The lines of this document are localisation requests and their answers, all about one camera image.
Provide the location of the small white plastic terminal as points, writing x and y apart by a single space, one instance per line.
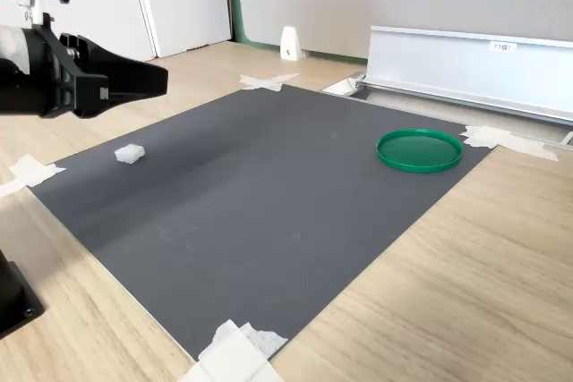
130 154

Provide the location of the round green lid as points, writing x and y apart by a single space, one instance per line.
418 151

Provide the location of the white tape cross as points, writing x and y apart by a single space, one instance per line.
31 172
268 81
233 355
492 138

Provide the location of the dark grey mat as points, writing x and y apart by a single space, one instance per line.
268 203

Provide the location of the small white label sticker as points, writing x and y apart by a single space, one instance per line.
503 46

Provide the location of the small white partition bracket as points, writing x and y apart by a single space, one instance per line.
290 44

